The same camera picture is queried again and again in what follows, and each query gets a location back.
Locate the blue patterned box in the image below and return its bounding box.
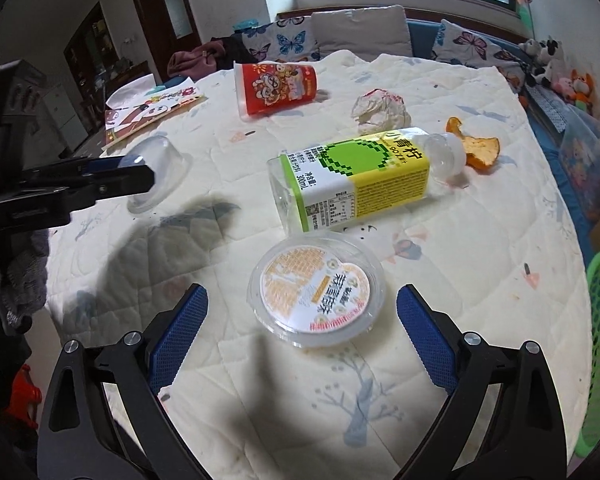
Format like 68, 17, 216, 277
522, 82, 569, 134

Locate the dark wooden shelf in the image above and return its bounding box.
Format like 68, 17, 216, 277
62, 1, 152, 111

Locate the cartoon printed tissue pack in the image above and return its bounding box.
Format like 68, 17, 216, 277
103, 74, 206, 150

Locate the butterfly print cushion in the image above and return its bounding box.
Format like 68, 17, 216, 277
242, 14, 322, 63
432, 19, 526, 93

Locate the clear bottle yellow green label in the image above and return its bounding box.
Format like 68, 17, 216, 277
266, 127, 467, 235

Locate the orange peel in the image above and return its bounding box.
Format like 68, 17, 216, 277
446, 116, 501, 171

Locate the pink cloth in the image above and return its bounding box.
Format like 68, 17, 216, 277
167, 41, 224, 77

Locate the red printed plastic cup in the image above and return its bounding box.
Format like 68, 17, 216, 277
232, 61, 318, 121

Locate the clear pudding cup with lid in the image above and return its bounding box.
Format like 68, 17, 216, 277
247, 232, 386, 348

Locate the grey cushion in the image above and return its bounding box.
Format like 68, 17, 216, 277
310, 5, 413, 58

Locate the crumpled white paper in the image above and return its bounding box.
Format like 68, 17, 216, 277
351, 88, 412, 134

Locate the red plastic stool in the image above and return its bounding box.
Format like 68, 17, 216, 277
2, 364, 44, 429

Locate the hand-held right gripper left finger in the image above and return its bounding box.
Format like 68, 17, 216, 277
36, 282, 209, 480

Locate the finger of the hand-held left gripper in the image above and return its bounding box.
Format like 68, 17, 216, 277
24, 156, 150, 177
67, 165, 157, 209

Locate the dark cloth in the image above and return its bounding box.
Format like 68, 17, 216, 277
210, 35, 254, 68

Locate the orange fox plush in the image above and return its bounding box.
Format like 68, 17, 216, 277
570, 72, 596, 107

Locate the black white cow plush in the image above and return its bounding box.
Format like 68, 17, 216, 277
520, 37, 562, 87

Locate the clear plastic dome lid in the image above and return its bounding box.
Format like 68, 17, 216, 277
126, 135, 193, 213

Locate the dark wooden door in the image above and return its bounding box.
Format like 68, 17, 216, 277
126, 0, 202, 54

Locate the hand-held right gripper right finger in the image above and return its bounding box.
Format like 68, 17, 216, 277
396, 283, 567, 480

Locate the white quilted blanket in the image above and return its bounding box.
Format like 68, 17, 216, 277
45, 50, 593, 480

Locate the clear plastic storage bin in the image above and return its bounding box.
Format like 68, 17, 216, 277
560, 109, 600, 222

